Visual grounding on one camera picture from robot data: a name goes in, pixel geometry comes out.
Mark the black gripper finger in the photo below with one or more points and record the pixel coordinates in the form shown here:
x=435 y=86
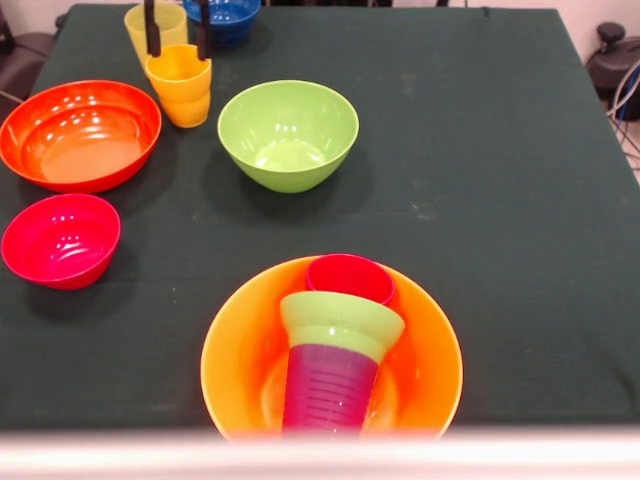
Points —
x=204 y=30
x=152 y=30

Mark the large green bowl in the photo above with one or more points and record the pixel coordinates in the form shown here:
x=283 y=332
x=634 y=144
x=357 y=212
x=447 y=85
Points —
x=287 y=140

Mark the small pink bowl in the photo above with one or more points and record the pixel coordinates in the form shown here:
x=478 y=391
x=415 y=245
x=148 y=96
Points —
x=60 y=245

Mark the pink cup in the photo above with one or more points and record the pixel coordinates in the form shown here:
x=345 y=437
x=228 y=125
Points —
x=350 y=277

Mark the large orange bowl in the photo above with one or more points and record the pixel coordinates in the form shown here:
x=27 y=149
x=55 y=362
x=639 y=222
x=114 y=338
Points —
x=240 y=350

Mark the small green bowl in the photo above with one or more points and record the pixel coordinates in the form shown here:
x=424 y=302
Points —
x=345 y=320

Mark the purple cup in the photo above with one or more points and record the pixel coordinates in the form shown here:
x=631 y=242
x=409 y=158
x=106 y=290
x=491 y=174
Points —
x=330 y=390

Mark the lime yellow-green cup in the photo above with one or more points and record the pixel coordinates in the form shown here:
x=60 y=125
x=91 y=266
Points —
x=172 y=25

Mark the blue bowl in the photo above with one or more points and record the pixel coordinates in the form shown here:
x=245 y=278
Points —
x=230 y=22

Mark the yellow cup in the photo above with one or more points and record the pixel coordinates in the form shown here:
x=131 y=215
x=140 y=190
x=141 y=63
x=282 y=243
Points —
x=180 y=90

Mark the wide red-orange bowl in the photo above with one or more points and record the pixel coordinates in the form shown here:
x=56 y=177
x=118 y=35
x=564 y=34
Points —
x=80 y=140

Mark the dark green tablecloth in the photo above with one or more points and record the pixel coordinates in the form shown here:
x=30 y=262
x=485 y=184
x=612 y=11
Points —
x=500 y=250

